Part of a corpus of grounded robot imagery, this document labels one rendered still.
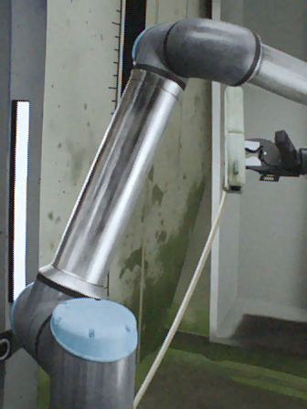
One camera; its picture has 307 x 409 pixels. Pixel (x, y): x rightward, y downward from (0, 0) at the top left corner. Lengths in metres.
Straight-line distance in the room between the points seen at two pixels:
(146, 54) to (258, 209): 1.21
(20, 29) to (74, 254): 0.91
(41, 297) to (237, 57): 0.58
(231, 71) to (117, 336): 0.52
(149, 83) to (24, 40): 0.77
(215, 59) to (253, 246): 1.34
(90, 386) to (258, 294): 1.51
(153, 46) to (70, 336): 0.58
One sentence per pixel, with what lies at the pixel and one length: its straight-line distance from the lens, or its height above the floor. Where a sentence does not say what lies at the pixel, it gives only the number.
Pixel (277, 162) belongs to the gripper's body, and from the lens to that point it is 1.55.
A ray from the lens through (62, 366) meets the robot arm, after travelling 1.04.
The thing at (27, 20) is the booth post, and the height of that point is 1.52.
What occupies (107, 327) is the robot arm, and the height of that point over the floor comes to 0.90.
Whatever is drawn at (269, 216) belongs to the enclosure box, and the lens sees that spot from 2.32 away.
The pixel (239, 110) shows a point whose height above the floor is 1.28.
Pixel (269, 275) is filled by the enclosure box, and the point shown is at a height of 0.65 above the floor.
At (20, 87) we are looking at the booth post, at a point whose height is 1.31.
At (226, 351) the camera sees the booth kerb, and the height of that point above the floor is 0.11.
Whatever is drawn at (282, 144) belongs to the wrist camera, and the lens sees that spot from 1.49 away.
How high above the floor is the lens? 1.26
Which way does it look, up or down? 9 degrees down
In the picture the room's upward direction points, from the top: 3 degrees clockwise
